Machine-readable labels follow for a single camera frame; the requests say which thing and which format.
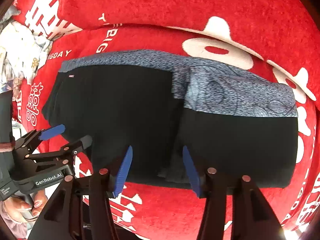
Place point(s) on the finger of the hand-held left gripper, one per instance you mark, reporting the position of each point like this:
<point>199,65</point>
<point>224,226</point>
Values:
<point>52,132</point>
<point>82,143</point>

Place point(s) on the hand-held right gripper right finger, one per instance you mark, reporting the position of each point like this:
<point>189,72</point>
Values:
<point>190,170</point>

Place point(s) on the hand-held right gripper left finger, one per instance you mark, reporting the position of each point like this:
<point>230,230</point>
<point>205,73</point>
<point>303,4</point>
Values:
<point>123,172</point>

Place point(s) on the black pants with blue stripe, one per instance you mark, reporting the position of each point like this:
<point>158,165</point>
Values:
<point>120,105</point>

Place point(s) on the person's left hand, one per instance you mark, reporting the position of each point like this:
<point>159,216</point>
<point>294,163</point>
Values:
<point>20,207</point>

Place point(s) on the white floral cloth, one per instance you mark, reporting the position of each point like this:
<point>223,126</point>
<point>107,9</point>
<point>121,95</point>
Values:
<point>20,47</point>

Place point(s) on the grey cloth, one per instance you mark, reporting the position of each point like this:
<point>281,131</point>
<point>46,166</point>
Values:
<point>12,13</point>

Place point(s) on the red printed blanket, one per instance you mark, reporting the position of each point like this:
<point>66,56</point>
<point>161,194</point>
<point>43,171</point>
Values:
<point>162,5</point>

